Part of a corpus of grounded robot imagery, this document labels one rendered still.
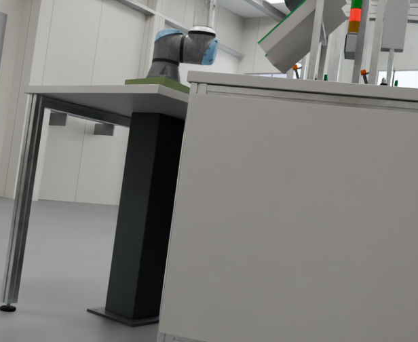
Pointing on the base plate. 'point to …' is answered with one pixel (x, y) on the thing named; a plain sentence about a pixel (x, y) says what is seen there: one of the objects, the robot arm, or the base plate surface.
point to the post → (360, 42)
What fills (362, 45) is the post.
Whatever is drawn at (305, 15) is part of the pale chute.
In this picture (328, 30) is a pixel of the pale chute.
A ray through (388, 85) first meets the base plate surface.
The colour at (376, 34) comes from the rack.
